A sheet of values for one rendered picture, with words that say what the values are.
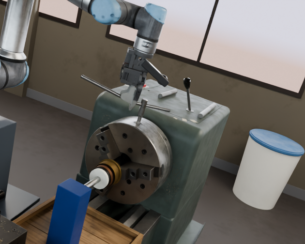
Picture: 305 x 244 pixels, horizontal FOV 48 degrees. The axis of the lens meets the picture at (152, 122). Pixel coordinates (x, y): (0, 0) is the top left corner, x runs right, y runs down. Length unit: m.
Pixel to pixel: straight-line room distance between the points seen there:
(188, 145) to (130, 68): 0.38
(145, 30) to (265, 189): 2.80
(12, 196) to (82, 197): 0.64
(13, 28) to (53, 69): 3.49
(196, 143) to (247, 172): 2.40
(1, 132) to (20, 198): 0.35
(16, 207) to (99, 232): 0.43
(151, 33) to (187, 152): 0.48
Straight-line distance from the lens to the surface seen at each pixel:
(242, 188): 3.77
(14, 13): 1.35
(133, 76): 1.16
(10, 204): 1.56
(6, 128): 1.38
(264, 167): 3.59
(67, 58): 4.70
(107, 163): 1.17
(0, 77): 1.33
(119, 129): 1.24
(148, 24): 1.13
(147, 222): 1.40
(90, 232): 1.24
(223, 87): 4.10
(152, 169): 1.20
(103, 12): 1.02
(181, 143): 1.33
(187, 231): 2.02
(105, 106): 1.44
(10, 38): 1.37
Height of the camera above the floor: 1.65
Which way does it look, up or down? 19 degrees down
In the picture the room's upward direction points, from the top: 16 degrees clockwise
